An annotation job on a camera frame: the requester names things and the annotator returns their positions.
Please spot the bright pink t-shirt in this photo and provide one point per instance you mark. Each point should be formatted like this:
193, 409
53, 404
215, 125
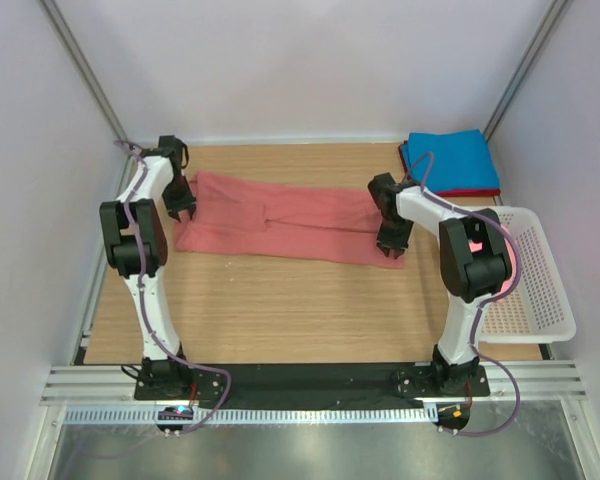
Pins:
490, 272

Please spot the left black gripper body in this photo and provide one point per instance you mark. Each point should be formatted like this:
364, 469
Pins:
177, 195

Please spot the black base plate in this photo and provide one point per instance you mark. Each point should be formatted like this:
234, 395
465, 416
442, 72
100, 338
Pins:
284, 385

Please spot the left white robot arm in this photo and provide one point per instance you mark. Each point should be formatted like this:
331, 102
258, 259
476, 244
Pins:
136, 247

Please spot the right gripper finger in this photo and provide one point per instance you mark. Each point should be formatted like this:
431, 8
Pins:
383, 248
399, 252

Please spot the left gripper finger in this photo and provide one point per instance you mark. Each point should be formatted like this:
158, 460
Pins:
175, 215
190, 211

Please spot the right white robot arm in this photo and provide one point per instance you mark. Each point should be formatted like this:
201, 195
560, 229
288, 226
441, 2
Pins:
454, 227

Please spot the salmon pink t-shirt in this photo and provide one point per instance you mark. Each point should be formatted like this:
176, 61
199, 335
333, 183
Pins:
241, 217

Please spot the aluminium frame rail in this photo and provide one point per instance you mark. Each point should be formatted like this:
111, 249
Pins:
106, 384

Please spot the white slotted cable duct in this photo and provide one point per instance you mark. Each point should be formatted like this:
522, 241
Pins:
175, 416

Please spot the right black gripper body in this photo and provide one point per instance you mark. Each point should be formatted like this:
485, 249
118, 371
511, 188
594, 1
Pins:
394, 232

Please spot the folded red t-shirt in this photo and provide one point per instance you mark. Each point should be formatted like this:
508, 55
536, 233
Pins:
450, 193

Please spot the folded blue t-shirt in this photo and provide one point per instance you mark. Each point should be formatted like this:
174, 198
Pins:
453, 160

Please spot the white plastic basket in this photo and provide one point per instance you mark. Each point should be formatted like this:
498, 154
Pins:
538, 311

